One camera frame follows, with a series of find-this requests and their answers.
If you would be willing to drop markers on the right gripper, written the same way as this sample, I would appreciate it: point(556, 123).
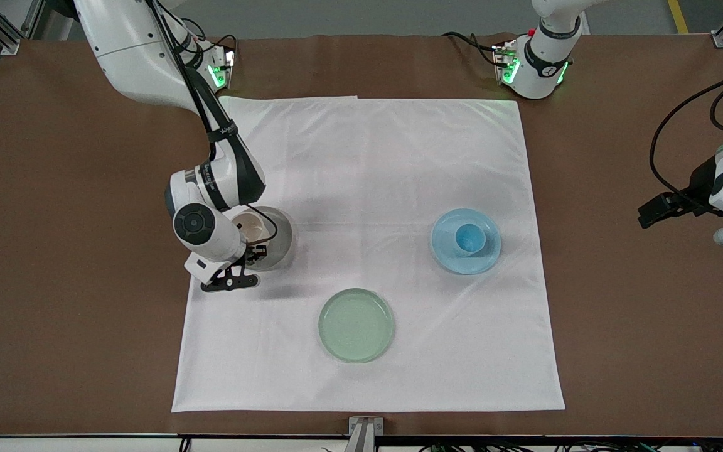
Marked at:
point(257, 253)

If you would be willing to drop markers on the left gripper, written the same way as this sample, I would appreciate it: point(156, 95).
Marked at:
point(703, 182)

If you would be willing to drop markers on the blue cup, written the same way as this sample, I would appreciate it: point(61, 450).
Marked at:
point(469, 238)

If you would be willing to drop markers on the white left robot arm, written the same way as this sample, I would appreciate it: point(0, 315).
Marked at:
point(534, 72)

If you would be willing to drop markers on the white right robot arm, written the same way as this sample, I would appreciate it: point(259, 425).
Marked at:
point(142, 56)

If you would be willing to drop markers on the gray plate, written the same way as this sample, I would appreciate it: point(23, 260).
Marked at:
point(281, 251)

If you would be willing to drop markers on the green plate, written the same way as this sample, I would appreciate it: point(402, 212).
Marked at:
point(356, 325)

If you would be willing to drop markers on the blue plate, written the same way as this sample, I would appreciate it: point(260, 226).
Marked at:
point(446, 251)

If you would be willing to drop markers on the white cloth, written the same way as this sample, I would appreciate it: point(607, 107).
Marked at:
point(368, 157)

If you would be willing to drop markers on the grey metal table bracket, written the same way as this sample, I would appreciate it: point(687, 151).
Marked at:
point(365, 430)

